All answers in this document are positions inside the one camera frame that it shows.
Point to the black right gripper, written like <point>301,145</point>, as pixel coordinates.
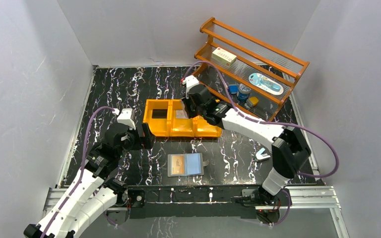
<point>186,102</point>

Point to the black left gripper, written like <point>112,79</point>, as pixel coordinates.
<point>147,135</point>

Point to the black credit card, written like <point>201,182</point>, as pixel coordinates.
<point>159,113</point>

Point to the yellow plastic triple bin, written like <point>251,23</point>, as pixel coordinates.
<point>172,127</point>

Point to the gold VIP card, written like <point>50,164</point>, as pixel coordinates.
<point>177,165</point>

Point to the grey card holder wallet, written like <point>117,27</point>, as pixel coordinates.
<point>193,162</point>

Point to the orange wooden shelf rack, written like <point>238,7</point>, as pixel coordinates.
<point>253,56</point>

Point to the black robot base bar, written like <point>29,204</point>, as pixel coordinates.
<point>199,201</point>

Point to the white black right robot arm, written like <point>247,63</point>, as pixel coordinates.
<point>287,143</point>

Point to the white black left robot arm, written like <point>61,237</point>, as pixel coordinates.
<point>92,191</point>

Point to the silver card in bin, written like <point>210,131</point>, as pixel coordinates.
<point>180,114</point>

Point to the small blue block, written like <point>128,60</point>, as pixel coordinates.
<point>233,89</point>

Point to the blue and white round tin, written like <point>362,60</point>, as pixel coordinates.
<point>243,92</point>

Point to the white box with red label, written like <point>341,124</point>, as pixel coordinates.
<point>223,56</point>

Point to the yellow grey eraser block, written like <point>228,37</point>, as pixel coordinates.
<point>251,102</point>

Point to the blue razor blister pack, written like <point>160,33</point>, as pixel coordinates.
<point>266,84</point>

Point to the small white blue clip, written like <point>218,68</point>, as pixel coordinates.
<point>261,155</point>

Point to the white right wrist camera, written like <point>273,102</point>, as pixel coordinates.
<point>189,82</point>

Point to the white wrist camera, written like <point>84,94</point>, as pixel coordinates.
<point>126,117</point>
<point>189,82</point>

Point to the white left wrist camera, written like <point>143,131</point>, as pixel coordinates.
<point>126,117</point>

